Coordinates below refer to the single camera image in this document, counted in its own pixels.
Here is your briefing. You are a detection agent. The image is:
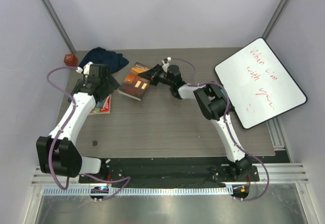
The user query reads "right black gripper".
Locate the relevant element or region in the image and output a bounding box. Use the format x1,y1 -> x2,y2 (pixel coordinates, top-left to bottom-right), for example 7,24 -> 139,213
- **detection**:
137,65 -> 172,87

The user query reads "dark orange cover book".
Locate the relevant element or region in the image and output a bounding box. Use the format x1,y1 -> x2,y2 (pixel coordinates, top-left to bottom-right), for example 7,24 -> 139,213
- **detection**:
118,62 -> 151,101

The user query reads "red paperback book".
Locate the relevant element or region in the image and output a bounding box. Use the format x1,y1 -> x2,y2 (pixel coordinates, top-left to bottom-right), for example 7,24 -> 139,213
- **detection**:
89,95 -> 111,115

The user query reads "blue nineteen eighty-four book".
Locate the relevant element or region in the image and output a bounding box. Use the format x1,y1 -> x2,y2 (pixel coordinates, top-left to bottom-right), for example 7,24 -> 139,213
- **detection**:
71,79 -> 87,96

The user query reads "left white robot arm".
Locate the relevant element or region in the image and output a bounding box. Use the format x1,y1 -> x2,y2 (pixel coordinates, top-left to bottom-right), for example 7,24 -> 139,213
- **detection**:
36,63 -> 120,183

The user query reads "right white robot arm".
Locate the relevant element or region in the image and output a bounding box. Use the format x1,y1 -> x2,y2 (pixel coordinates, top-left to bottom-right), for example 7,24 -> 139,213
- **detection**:
139,65 -> 252,181

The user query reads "dark blue t shirt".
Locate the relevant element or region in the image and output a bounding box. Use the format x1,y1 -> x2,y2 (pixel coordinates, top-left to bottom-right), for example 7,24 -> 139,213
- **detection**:
77,47 -> 129,74

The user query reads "red cube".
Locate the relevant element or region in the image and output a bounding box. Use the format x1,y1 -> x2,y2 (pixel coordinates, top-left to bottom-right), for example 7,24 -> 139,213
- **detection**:
63,53 -> 78,67

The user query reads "white whiteboard with red writing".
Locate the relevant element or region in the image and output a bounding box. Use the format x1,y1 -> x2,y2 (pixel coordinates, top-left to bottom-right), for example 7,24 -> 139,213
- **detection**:
215,38 -> 308,129

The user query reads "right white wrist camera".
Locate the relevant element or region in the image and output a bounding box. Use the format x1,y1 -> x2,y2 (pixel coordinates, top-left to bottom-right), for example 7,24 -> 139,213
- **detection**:
161,57 -> 172,69

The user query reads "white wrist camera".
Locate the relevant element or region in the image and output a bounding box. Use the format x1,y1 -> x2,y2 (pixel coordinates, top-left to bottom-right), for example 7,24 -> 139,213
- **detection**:
76,61 -> 93,76
161,57 -> 172,69

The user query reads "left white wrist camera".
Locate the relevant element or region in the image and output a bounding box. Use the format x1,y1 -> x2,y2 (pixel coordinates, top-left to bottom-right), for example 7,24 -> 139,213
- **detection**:
76,61 -> 93,76

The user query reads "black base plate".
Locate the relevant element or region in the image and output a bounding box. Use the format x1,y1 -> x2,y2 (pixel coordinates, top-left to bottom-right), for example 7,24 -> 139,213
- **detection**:
94,157 -> 259,187

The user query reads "aluminium rail frame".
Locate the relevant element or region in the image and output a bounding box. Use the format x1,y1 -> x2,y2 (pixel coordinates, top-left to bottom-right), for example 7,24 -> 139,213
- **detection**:
31,164 -> 308,196

